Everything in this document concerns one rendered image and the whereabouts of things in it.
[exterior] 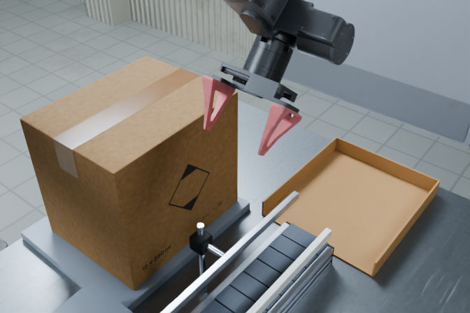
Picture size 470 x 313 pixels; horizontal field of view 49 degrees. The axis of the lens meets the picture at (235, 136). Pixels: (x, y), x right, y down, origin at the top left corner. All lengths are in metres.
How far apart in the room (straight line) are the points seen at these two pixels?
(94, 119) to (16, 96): 2.47
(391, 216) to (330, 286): 0.23
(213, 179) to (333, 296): 0.30
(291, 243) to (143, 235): 0.28
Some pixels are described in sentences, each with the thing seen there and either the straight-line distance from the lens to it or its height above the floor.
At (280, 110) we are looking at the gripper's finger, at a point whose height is 1.24.
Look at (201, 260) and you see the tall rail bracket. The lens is 0.92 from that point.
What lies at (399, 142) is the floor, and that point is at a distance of 2.85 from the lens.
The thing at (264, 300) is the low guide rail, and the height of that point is 0.91.
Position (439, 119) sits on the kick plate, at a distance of 2.91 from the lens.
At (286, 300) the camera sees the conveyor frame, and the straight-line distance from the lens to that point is 0.92.
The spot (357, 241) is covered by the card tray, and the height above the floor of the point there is 0.83.
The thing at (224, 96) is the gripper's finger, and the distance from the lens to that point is 0.79.
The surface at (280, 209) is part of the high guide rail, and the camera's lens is 0.94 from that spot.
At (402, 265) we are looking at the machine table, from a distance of 1.07.
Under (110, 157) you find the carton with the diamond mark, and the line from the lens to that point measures 0.82.
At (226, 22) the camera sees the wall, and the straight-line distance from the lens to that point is 3.49.
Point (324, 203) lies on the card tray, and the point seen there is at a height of 0.83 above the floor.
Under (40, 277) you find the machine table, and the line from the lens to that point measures 1.07.
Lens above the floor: 1.61
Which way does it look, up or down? 36 degrees down
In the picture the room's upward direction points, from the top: straight up
